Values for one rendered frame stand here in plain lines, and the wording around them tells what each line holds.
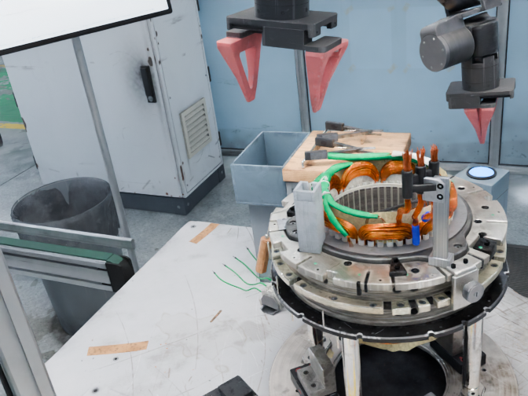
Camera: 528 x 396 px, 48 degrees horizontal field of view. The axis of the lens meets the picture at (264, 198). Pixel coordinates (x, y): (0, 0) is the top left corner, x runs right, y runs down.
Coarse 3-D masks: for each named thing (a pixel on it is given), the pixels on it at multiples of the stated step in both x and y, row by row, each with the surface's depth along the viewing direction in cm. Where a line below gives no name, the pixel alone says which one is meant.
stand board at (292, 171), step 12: (312, 132) 122; (348, 132) 120; (372, 132) 118; (384, 132) 118; (312, 144) 117; (348, 144) 115; (360, 144) 114; (372, 144) 113; (384, 144) 113; (396, 144) 112; (408, 144) 113; (300, 156) 112; (288, 168) 108; (300, 168) 107; (312, 168) 107; (324, 168) 106; (288, 180) 109; (300, 180) 108; (312, 180) 107
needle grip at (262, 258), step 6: (264, 240) 87; (264, 246) 88; (270, 246) 88; (258, 252) 89; (264, 252) 88; (258, 258) 89; (264, 258) 89; (258, 264) 90; (264, 264) 89; (258, 270) 90; (264, 270) 90
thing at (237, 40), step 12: (228, 36) 66; (240, 36) 65; (252, 36) 67; (228, 48) 64; (240, 48) 65; (252, 48) 68; (228, 60) 65; (240, 60) 65; (252, 60) 68; (240, 72) 66; (252, 72) 68; (240, 84) 67; (252, 84) 68; (252, 96) 69
